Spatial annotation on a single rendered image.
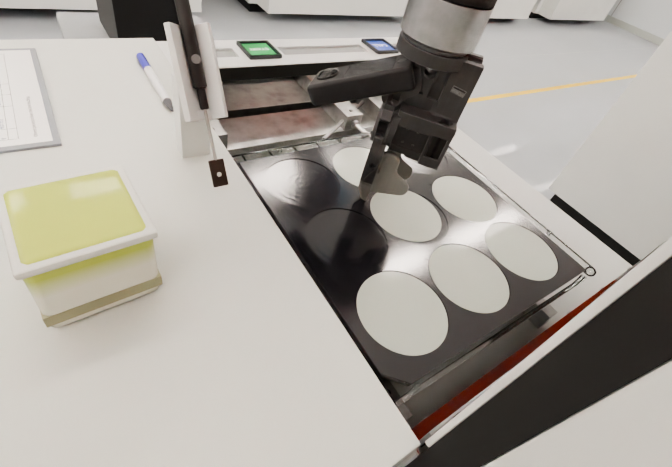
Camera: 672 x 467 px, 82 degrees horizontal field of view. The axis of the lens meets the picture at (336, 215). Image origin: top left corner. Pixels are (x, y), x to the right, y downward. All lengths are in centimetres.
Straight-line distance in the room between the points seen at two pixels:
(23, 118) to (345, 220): 36
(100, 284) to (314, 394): 16
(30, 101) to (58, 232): 27
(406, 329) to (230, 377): 19
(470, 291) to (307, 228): 20
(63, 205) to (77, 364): 10
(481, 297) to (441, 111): 21
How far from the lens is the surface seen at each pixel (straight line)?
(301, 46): 76
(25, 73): 59
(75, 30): 109
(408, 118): 42
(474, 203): 61
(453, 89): 42
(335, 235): 47
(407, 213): 53
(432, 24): 38
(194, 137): 43
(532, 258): 58
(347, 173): 56
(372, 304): 42
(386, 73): 41
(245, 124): 66
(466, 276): 49
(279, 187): 51
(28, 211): 30
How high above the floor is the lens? 123
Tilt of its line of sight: 43 degrees down
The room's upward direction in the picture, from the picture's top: 17 degrees clockwise
